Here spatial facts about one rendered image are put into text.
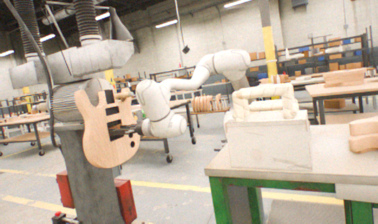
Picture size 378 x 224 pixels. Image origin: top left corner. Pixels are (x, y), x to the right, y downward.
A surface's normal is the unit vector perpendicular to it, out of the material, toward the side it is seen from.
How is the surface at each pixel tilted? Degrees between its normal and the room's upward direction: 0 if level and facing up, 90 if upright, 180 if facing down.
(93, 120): 88
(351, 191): 90
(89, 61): 90
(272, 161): 90
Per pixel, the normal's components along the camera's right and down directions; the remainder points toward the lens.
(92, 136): 0.89, -0.13
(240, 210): -0.54, 0.16
